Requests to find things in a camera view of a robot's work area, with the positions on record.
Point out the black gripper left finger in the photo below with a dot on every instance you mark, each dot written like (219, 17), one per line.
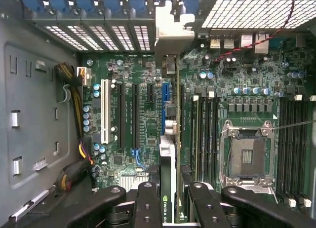
(148, 208)

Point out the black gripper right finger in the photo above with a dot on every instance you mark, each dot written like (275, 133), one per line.
(205, 208)

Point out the black RAM slot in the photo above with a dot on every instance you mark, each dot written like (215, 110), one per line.
(208, 139)
(305, 151)
(290, 151)
(297, 151)
(215, 139)
(283, 151)
(202, 139)

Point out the long black expansion slot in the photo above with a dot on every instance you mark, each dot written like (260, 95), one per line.
(122, 114)
(181, 109)
(136, 114)

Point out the white expansion slot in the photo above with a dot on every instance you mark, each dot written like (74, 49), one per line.
(105, 109)

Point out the short black expansion slot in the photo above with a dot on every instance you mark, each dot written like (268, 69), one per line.
(150, 93)

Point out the blue expansion slot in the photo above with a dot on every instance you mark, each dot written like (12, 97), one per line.
(166, 94)

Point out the silver chipset heatsink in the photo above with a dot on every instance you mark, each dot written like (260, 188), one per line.
(133, 182)

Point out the metal socket cover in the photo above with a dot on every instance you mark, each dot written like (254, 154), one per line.
(256, 189)

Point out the CPU socket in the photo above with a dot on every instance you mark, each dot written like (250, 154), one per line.
(247, 154)

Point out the dark installed RAM stick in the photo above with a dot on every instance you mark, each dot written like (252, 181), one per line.
(196, 139)

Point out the thin socket locking lever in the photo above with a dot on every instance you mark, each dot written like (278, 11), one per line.
(291, 125)

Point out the green motherboard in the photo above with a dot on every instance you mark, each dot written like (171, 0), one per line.
(247, 72)

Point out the open black PC case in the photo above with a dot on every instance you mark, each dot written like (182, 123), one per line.
(98, 22)

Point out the blue card retention clips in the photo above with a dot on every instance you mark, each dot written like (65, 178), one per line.
(32, 1)

